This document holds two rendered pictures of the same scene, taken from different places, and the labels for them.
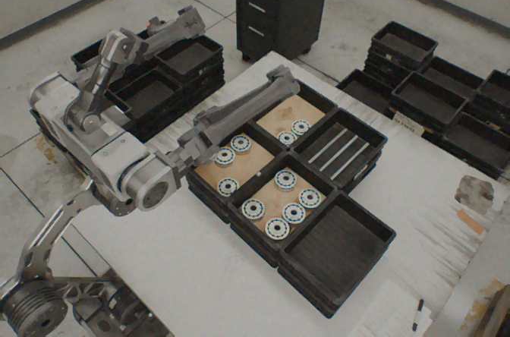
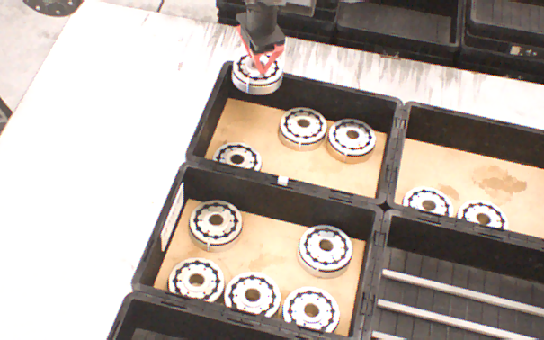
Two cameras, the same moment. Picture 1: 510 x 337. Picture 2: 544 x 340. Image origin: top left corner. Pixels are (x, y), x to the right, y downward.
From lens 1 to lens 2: 0.97 m
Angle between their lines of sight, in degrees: 34
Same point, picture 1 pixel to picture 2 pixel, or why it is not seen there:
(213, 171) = (260, 130)
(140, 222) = (115, 102)
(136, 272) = (22, 141)
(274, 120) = (463, 171)
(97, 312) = not seen: hidden behind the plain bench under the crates
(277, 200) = (269, 260)
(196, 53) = not seen: outside the picture
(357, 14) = not seen: outside the picture
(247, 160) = (325, 168)
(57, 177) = not seen: hidden behind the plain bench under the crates
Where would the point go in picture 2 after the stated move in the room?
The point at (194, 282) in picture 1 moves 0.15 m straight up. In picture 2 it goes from (45, 228) to (33, 185)
